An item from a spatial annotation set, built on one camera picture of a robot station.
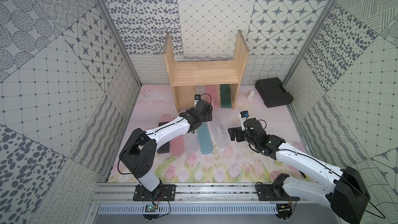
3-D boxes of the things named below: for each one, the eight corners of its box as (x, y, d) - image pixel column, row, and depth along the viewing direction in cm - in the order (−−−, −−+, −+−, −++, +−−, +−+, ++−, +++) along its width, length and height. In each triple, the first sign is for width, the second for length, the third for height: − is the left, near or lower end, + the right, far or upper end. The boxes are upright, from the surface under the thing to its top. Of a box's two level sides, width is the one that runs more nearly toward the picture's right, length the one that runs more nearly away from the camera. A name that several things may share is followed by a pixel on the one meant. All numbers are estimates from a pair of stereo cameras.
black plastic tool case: (266, 107, 109) (269, 103, 105) (253, 84, 124) (255, 79, 120) (291, 103, 111) (294, 99, 107) (275, 81, 126) (278, 76, 122)
